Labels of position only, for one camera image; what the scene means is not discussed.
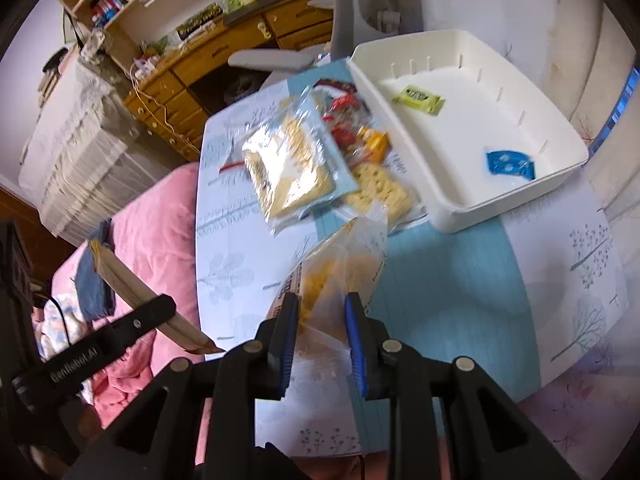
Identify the printed white pillow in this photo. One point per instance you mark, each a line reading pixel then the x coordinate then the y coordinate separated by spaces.
pixel 52 322

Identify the grey office chair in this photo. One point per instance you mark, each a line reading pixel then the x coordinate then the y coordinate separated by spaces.
pixel 350 0

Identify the leaf print tablecloth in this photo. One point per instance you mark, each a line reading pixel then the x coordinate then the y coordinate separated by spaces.
pixel 240 270

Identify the pale floral bedsheet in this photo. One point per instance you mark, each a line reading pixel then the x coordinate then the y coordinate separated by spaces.
pixel 565 35

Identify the white knitted cover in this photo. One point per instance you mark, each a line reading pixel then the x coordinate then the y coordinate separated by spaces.
pixel 85 160

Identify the pink blanket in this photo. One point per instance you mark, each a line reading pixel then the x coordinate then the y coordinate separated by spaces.
pixel 160 240

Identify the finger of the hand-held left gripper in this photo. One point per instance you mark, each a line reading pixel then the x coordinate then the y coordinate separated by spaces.
pixel 145 316

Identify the yellow-green snack packet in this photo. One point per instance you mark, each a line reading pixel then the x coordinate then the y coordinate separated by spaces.
pixel 417 99

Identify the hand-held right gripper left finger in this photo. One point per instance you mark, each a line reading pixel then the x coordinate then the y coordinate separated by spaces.
pixel 287 342

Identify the orange snack packet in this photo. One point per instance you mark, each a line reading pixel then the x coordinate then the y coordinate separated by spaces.
pixel 376 144

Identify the row of books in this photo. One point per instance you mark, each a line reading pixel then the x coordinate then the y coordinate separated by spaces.
pixel 112 2

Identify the wooden desk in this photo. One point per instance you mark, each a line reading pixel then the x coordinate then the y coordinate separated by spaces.
pixel 210 55

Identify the large clear cracker packet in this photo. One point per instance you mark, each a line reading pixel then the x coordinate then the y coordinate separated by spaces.
pixel 290 165

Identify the dark blue cloth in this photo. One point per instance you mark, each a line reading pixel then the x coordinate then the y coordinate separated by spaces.
pixel 92 285

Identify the white plastic bin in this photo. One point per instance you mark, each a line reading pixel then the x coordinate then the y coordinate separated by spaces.
pixel 450 125

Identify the clear bag of yellow crackers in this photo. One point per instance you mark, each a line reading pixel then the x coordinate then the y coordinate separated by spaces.
pixel 340 270

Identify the round cracker clear packet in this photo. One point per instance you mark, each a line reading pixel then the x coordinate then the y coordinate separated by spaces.
pixel 380 190

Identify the dark red snack packet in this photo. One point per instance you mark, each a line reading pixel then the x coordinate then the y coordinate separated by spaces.
pixel 334 85

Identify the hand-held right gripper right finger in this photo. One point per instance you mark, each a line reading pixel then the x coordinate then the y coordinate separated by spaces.
pixel 356 345

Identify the blue snack packet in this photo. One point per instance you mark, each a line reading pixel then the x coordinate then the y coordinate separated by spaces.
pixel 510 164

